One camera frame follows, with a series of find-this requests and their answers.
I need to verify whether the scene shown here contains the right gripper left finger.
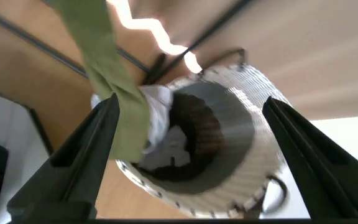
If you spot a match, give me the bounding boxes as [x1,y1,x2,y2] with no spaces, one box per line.
[6,92,121,222]

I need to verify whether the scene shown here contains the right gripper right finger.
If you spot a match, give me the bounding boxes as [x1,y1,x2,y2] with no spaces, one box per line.
[262,95,358,220]

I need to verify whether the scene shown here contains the pale grey garment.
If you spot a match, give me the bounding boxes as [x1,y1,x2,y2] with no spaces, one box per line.
[137,84,193,171]

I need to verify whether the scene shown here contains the green long-sleeved shirt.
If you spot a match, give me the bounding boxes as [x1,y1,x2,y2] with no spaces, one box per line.
[47,0,151,162]

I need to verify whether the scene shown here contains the white laundry basket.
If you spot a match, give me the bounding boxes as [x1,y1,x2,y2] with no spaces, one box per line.
[90,48,291,218]

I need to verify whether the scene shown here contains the black clothes rack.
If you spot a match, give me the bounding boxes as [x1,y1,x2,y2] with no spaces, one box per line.
[0,0,254,85]

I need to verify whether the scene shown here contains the beige curtain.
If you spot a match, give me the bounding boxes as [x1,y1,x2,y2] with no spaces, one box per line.
[129,0,358,121]

